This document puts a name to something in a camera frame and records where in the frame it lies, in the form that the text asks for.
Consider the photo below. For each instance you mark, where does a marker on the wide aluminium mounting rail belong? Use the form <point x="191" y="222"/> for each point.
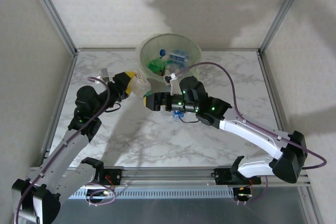
<point x="168" y="175"/>

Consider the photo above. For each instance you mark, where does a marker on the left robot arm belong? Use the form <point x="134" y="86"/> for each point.
<point x="65" y="150"/>

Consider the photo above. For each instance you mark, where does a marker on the green Sprite bottle yellow cap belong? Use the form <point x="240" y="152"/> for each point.
<point x="156" y="65"/>

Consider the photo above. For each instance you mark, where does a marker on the aluminium frame post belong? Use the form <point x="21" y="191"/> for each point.
<point x="52" y="11"/>
<point x="284" y="11"/>

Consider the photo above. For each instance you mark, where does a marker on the clear bottle pale blue label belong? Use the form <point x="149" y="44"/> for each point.
<point x="179" y="57"/>

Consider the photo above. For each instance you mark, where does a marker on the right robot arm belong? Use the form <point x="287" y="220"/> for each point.
<point x="252" y="132"/>

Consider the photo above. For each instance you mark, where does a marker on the short aluminium table rail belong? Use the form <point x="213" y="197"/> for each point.
<point x="118" y="49"/>

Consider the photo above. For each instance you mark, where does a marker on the aluminium side rail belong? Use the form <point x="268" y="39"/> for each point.
<point x="273" y="90"/>
<point x="67" y="82"/>

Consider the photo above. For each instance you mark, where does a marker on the green mesh waste bin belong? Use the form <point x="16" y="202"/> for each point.
<point x="157" y="85"/>

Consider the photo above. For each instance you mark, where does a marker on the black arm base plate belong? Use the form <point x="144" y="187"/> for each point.
<point x="221" y="175"/>
<point x="115" y="175"/>

